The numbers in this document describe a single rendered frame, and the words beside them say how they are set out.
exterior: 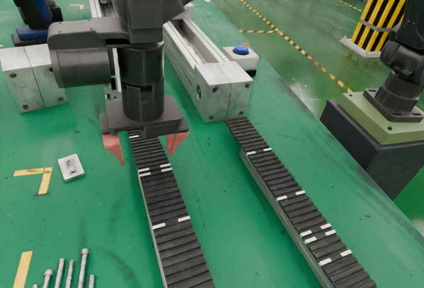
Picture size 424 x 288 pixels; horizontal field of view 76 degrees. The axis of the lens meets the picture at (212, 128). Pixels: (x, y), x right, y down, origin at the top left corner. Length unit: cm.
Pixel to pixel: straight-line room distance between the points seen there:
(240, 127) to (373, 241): 28
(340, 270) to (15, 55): 66
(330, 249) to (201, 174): 23
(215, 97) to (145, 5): 30
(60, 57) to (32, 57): 32
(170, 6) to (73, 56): 12
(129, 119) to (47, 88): 29
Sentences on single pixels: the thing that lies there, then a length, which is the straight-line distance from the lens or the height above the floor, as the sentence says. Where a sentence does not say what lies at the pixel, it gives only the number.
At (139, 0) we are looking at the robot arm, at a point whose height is 106.
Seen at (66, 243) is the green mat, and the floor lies 78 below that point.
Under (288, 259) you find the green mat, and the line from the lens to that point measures 43.
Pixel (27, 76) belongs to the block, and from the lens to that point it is 63.
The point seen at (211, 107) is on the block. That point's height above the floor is 82.
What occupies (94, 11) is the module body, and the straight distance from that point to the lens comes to 95.
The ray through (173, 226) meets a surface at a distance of 38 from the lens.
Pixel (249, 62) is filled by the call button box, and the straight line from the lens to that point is 77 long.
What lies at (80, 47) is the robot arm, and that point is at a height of 101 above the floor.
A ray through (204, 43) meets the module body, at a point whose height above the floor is 86.
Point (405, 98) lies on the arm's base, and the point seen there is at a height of 86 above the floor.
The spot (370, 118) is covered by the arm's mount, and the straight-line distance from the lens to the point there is 71.
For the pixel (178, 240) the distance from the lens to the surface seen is 37.
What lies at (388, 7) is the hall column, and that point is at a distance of 367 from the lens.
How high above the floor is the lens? 114
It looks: 39 degrees down
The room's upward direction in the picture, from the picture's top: 8 degrees clockwise
